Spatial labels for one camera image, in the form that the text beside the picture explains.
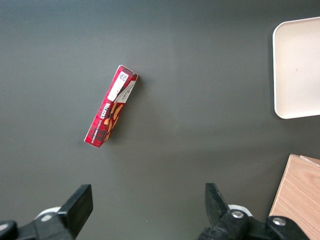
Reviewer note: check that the cream plastic tray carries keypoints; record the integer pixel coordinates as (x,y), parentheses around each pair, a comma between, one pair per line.
(297,70)

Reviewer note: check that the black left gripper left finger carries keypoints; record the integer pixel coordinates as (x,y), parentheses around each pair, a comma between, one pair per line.
(77,210)

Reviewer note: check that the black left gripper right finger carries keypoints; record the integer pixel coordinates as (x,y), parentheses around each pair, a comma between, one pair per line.
(217,207)

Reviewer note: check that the red tartan shortbread box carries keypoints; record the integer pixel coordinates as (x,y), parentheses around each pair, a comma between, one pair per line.
(110,110)

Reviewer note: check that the light wooden board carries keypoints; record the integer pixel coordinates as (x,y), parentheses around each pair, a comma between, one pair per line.
(297,197)

